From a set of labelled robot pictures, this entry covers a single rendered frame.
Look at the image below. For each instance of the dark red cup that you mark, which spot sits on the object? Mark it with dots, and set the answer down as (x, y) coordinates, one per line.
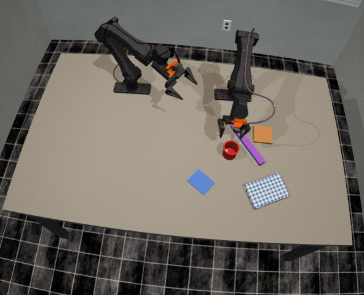
(232, 148)

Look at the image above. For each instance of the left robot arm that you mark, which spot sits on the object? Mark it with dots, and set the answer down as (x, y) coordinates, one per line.
(240, 72)

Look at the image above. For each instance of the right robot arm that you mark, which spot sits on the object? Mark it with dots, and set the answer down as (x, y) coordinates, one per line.
(111, 36)

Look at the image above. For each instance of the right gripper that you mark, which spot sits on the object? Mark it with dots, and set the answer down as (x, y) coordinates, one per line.
(173, 76)

